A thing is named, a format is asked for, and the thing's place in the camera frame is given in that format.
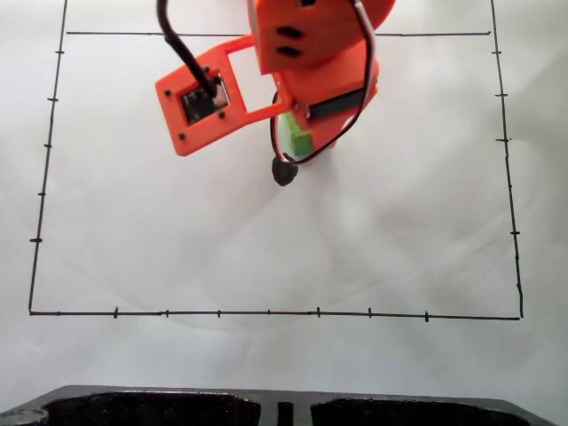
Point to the green textured cube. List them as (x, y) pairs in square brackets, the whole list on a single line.
[(293, 137)]

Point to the camera on orange mount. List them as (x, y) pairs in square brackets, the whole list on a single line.
[(202, 104)]

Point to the black dot mark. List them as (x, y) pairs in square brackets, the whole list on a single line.
[(284, 175)]

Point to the white sheet with drawn rectangle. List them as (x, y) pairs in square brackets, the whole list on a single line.
[(177, 244)]

